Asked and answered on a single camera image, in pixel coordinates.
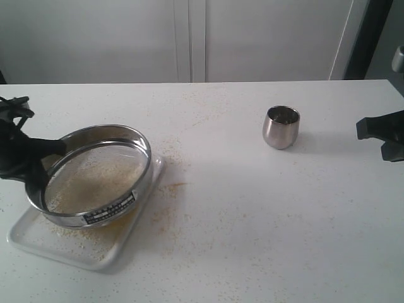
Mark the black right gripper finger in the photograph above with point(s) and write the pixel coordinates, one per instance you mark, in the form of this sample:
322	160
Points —
392	152
388	128

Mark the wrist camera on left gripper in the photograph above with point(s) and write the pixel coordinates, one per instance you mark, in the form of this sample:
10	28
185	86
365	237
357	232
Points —
15	107

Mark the round steel mesh sieve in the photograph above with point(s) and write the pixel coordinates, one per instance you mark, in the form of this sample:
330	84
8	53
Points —
89	138

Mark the stainless steel cup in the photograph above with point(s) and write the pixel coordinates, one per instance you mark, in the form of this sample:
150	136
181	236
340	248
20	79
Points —
281	126

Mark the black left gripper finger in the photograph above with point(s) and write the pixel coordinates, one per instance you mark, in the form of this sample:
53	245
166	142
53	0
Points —
36	148
33	175

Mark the white rectangular tray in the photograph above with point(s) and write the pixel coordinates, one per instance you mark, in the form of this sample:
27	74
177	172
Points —
31	232

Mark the yellow millet pile on tray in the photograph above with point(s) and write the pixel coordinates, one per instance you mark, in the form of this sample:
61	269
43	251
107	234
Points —
95	244

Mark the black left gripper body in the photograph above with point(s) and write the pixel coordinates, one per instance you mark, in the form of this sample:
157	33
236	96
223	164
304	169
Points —
16	159

